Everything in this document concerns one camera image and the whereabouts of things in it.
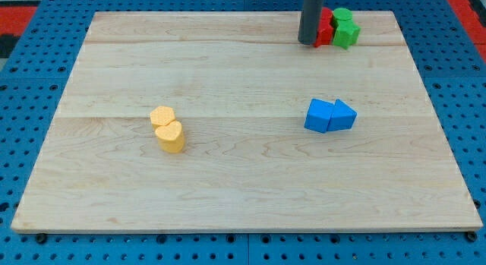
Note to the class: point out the green cylinder block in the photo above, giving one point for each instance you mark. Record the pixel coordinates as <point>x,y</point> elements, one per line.
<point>341,16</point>

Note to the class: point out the blue triangle block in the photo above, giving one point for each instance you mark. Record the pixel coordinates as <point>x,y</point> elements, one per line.
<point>342,117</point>

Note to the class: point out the red star block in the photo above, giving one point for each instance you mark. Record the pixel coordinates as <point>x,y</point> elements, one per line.
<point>325,34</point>

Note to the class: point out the yellow hexagon block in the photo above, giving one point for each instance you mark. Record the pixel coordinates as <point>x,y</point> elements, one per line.
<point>161,116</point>

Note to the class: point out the yellow heart block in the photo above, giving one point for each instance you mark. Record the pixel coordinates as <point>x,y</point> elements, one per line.
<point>171,138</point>

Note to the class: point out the red rear block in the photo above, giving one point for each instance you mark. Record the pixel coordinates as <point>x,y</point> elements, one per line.
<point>326,15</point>

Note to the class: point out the grey cylindrical pointer rod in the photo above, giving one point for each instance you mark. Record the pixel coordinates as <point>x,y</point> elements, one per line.
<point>309,21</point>

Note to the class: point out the blue cube block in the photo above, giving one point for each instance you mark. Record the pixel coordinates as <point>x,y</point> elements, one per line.
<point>318,115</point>

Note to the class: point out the light wooden board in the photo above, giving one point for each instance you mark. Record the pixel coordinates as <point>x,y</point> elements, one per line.
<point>240,83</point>

